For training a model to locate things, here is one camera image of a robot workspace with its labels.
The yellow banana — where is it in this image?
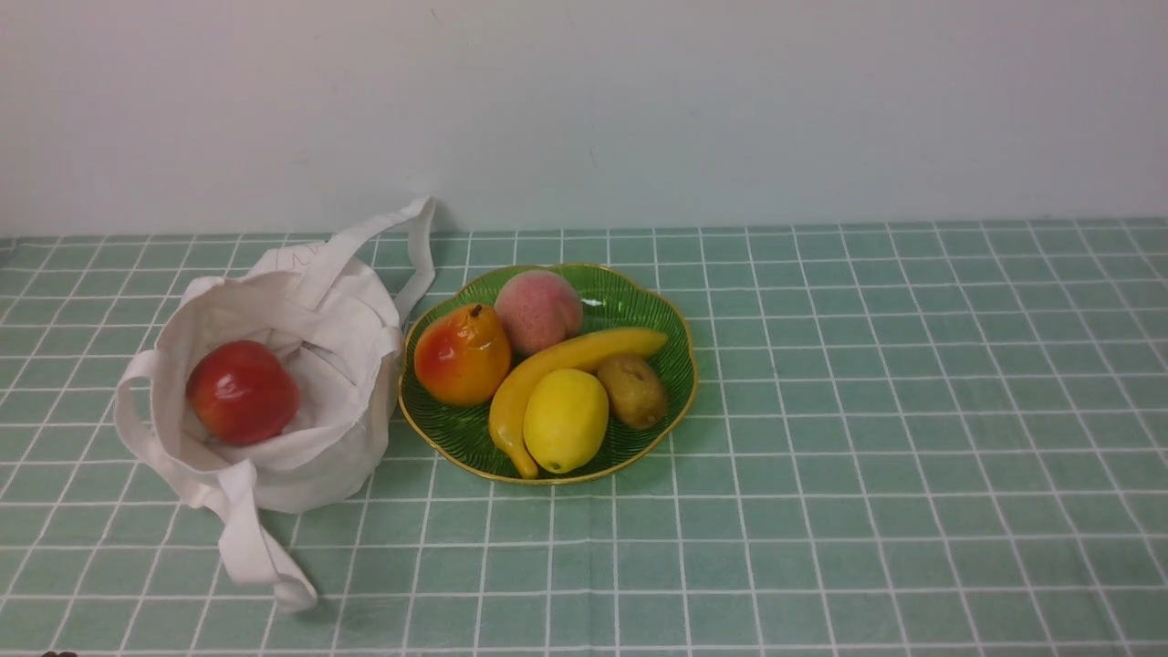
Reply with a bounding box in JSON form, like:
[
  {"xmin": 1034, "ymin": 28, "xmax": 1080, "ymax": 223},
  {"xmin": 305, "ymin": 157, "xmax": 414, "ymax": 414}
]
[{"xmin": 488, "ymin": 329, "xmax": 668, "ymax": 480}]

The orange red pear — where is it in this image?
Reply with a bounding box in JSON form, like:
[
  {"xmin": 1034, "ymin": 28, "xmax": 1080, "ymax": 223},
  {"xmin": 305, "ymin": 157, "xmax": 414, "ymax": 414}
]
[{"xmin": 413, "ymin": 303, "xmax": 512, "ymax": 407}]

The brown kiwi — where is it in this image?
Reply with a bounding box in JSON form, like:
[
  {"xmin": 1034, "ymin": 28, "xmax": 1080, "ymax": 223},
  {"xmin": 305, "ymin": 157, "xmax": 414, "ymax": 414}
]
[{"xmin": 596, "ymin": 353, "xmax": 669, "ymax": 430}]

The white cloth tote bag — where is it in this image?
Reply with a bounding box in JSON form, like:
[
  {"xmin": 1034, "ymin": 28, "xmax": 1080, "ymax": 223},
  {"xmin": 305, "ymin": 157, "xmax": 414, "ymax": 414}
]
[{"xmin": 113, "ymin": 198, "xmax": 434, "ymax": 614}]

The green leaf-shaped plate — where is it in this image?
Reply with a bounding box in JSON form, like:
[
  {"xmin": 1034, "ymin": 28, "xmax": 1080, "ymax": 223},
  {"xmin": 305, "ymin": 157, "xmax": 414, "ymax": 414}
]
[{"xmin": 397, "ymin": 263, "xmax": 698, "ymax": 485}]

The red apple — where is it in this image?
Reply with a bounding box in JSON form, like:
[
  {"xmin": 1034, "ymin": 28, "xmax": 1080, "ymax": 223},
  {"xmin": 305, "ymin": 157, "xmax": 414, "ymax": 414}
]
[{"xmin": 186, "ymin": 339, "xmax": 300, "ymax": 447}]

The pink peach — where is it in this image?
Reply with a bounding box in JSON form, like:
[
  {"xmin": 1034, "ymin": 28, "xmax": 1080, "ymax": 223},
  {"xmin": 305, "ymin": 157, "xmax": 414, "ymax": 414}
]
[{"xmin": 494, "ymin": 269, "xmax": 583, "ymax": 355}]

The yellow lemon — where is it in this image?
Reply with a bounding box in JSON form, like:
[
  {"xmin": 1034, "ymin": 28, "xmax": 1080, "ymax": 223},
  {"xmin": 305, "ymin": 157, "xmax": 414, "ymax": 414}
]
[{"xmin": 523, "ymin": 369, "xmax": 610, "ymax": 475}]

